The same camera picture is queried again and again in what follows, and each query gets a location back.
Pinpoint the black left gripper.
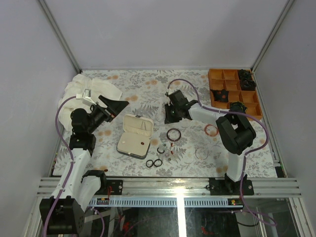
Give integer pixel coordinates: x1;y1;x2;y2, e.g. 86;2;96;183
88;96;129;135

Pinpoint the orange bangle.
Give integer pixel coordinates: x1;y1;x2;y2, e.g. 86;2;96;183
204;124;219;137

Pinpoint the cream navy jewelry box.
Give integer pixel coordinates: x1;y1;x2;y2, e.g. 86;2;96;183
117;114;154;159

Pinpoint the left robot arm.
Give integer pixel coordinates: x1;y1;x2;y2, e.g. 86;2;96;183
39;95;129;237

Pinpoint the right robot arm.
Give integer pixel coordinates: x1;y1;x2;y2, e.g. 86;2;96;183
164;90;256;195

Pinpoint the twisted silver bangle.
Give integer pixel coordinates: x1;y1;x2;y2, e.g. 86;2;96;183
155;112;165;124

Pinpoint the floral patterned tablecloth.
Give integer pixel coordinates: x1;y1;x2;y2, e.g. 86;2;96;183
51;69;279;178

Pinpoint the dark purple bangle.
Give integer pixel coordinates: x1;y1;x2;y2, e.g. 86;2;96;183
166;128;182;142

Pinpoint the white crumpled cloth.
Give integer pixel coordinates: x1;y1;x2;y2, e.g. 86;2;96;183
58;74;122;131

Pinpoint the silver hoop bangle right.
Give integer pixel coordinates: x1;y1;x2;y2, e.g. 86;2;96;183
195;148;209;160

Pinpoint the wooden compartment tray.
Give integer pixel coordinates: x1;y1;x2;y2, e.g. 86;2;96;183
208;69;263;119

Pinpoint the dark flower with blue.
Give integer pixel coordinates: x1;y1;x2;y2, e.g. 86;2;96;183
229;101;247;115

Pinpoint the dark fabric flower in tray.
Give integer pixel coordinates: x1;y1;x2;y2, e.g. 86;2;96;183
237;69;257;91

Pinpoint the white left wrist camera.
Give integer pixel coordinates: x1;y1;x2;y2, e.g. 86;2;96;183
76;89;96;106

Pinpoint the aluminium mounting rail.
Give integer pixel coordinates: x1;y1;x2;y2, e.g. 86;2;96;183
37;176;301;207

